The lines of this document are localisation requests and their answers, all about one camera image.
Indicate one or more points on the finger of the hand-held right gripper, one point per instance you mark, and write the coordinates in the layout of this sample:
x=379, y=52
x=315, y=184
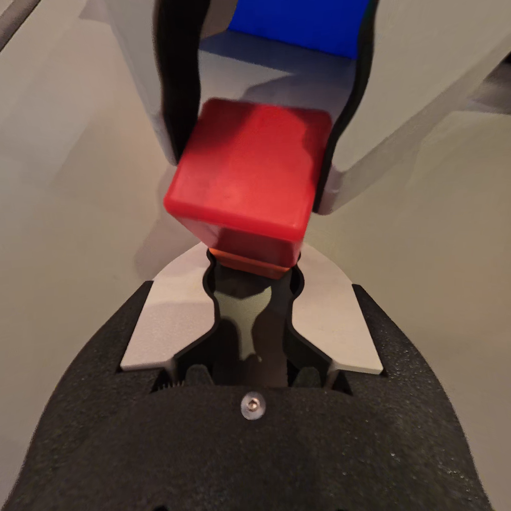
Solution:
x=135, y=60
x=419, y=80

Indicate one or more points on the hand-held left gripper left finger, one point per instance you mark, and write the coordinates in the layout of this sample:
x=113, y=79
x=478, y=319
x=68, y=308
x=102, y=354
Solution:
x=171, y=315

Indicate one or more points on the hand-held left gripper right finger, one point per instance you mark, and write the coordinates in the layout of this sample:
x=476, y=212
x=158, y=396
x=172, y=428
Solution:
x=335, y=319

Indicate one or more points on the orange cube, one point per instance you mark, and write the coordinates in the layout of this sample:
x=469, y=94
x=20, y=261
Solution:
x=247, y=264

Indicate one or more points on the blue plastic bin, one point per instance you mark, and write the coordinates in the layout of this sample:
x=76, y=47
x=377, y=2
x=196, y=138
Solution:
x=299, y=24

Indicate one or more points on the red cube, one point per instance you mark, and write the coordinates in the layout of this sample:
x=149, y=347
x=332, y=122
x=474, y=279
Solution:
x=247, y=167

